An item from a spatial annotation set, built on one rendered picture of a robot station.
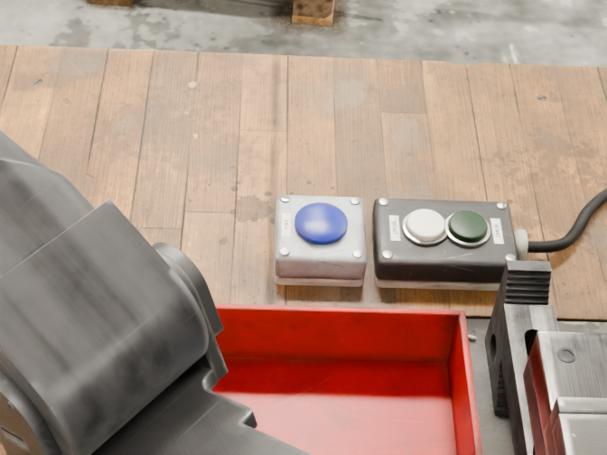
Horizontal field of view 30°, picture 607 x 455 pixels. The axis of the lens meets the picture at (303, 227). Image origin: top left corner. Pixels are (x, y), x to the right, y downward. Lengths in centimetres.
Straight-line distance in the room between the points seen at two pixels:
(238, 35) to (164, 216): 165
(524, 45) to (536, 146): 161
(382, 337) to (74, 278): 42
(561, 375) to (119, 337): 22
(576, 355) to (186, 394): 20
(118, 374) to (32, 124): 61
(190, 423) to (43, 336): 7
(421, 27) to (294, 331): 186
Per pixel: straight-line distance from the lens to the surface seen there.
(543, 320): 77
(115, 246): 40
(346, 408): 79
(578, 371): 53
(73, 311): 39
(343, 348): 80
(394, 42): 254
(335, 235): 84
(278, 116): 98
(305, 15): 255
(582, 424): 47
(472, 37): 259
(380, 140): 97
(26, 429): 40
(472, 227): 86
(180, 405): 43
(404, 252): 84
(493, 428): 80
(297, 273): 84
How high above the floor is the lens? 156
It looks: 48 degrees down
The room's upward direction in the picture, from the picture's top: 4 degrees clockwise
